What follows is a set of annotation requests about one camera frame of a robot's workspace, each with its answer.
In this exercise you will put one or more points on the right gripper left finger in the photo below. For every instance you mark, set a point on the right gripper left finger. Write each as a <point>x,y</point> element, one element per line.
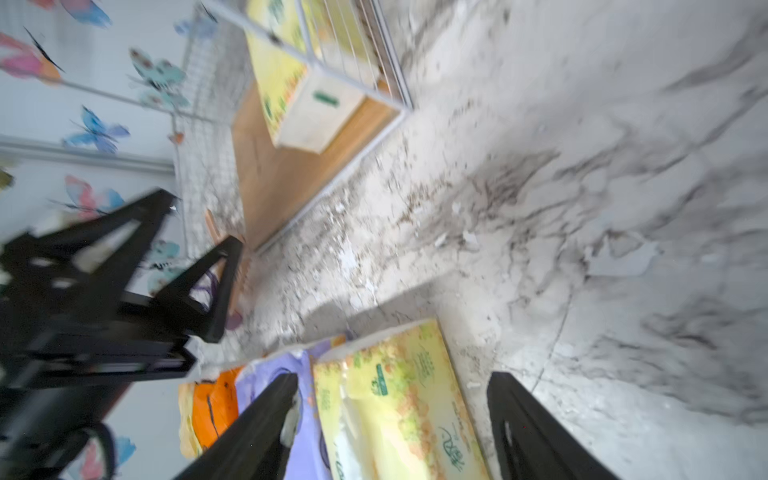
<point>252,448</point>

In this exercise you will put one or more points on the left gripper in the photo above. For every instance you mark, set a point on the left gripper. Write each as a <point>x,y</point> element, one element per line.
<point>67,318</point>

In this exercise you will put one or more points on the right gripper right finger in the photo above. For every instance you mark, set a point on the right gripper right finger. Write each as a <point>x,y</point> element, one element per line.
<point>529,442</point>

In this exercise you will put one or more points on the orange tissue pack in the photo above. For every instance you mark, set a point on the orange tissue pack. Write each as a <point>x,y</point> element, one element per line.
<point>207,409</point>

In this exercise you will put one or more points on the purple tissue pack shelf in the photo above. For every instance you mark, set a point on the purple tissue pack shelf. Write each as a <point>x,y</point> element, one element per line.
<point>308,455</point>

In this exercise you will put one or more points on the green tissue pack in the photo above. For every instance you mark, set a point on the green tissue pack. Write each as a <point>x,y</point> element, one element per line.
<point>304,107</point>
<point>390,407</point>

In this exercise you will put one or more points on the white wire shelf rack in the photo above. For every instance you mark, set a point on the white wire shelf rack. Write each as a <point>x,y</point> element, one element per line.
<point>231,176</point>

